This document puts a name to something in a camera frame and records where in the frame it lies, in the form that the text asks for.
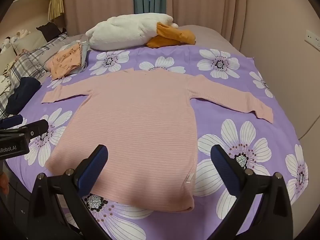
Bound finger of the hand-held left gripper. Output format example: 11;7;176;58
0;115;23;128
15;119;49;138

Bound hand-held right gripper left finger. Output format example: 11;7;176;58
26;144;112;240

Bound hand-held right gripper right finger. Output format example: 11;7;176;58
210;144;293;240

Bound pink striped sweater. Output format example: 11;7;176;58
41;68;274;212

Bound person's left hand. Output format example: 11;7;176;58
0;172;10;197

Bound navy cloth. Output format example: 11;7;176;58
5;77;42;115

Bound white printed cloth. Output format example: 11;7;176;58
0;60;16;96

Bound purple floral bedsheet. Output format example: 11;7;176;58
5;44;312;240

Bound orange printed garment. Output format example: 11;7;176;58
47;42;84;80

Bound small plush toys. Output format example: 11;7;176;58
0;29;32;55

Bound beige pillow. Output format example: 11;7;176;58
12;31;48;53

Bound grey blue garment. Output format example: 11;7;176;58
62;40;91;74

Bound black cat-shaped pillow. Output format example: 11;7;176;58
36;22;62;40

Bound white goose plush toy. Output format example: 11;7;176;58
85;13;196;51

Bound pink curtain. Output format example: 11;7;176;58
57;0;135;37
166;0;250;52

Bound white wall socket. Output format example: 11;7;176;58
305;29;320;47

